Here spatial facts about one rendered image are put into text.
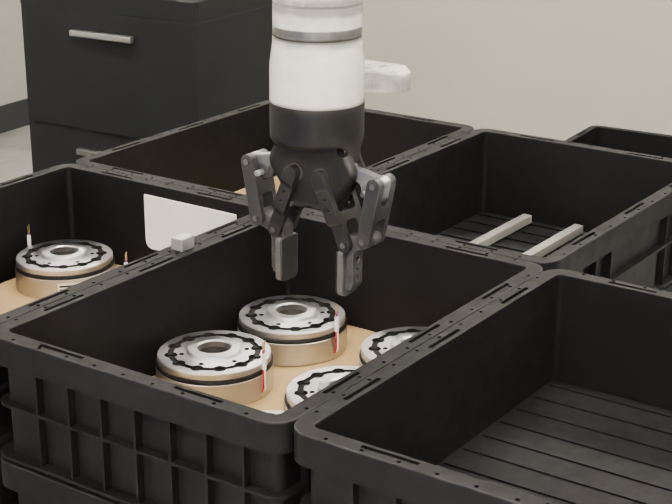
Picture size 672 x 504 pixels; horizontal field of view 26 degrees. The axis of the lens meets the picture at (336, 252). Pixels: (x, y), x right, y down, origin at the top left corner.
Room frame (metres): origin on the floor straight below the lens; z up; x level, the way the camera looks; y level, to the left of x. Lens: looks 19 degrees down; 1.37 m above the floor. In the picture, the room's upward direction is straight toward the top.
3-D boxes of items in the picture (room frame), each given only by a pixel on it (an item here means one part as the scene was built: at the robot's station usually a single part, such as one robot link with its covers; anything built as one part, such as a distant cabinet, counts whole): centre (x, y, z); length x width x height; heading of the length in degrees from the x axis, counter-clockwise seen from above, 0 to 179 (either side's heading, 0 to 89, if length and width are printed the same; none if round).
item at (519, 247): (1.47, -0.18, 0.87); 0.40 x 0.30 x 0.11; 145
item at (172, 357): (1.19, 0.11, 0.86); 0.10 x 0.10 x 0.01
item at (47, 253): (1.45, 0.29, 0.86); 0.05 x 0.05 x 0.01
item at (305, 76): (1.14, 0.00, 1.14); 0.11 x 0.09 x 0.06; 145
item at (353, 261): (1.10, -0.02, 0.98); 0.03 x 0.01 x 0.05; 55
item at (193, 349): (1.19, 0.11, 0.86); 0.05 x 0.05 x 0.01
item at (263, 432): (1.15, 0.05, 0.92); 0.40 x 0.30 x 0.02; 145
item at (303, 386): (1.11, -0.01, 0.86); 0.10 x 0.10 x 0.01
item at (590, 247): (1.47, -0.18, 0.92); 0.40 x 0.30 x 0.02; 145
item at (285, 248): (1.14, 0.04, 0.97); 0.02 x 0.01 x 0.04; 145
